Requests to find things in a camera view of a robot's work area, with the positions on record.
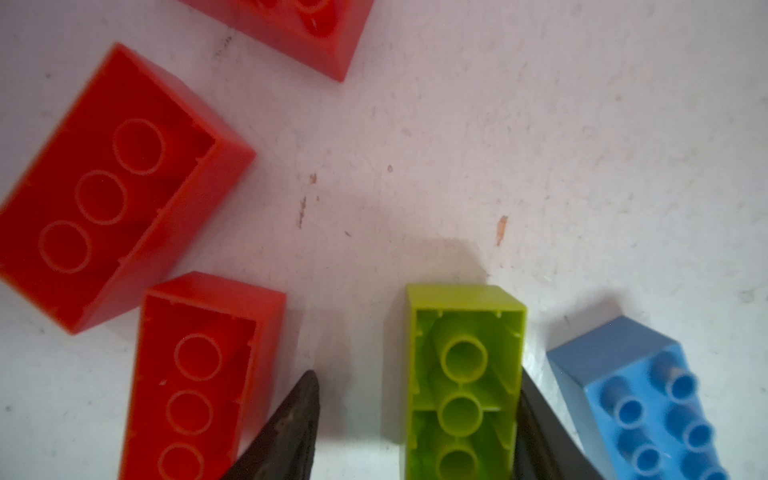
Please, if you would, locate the blue lego brick cluster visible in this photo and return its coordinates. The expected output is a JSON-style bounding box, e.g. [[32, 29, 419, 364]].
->
[[547, 316, 729, 479]]

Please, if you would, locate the green lego brick cluster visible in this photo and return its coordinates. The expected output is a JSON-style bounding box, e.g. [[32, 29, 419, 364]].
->
[[404, 284, 527, 479]]

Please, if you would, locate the red lego brick cluster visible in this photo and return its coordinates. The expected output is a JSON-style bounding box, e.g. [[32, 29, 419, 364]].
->
[[1, 44, 256, 334], [119, 272, 287, 479]]

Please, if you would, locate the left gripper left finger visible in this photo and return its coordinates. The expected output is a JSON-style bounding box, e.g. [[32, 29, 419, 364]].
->
[[222, 370, 320, 480]]

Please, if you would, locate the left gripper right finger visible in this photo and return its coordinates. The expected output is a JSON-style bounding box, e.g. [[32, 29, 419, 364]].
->
[[513, 369, 603, 480]]

